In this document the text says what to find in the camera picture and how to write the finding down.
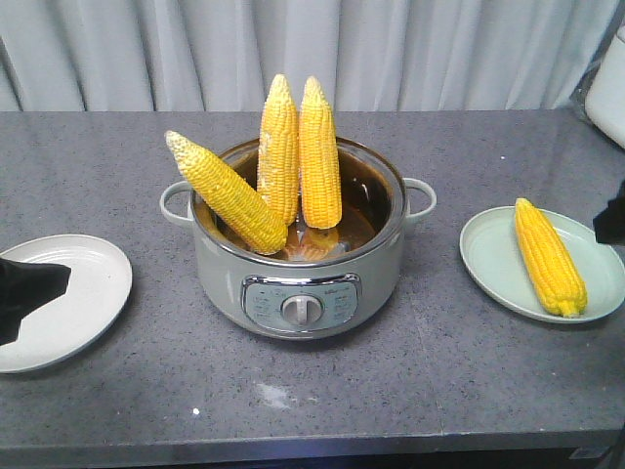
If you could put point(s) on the grey-green electric cooking pot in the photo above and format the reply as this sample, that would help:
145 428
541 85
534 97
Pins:
322 283

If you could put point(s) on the white rice cooker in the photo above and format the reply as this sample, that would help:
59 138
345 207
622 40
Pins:
604 103

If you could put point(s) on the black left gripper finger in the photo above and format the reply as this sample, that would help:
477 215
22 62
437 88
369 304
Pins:
25 287

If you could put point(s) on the pale green round plate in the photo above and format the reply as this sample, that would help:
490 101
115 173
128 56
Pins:
489 249

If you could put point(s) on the pale corn cob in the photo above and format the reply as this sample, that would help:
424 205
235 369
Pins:
278 160

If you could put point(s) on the yellow corn cob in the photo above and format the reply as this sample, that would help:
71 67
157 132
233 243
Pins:
319 160

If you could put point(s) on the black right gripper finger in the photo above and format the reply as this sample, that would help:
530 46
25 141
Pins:
609 225

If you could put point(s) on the white round plate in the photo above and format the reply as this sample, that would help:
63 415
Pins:
98 287

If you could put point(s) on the grey pleated curtain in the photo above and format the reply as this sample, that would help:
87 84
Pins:
368 55

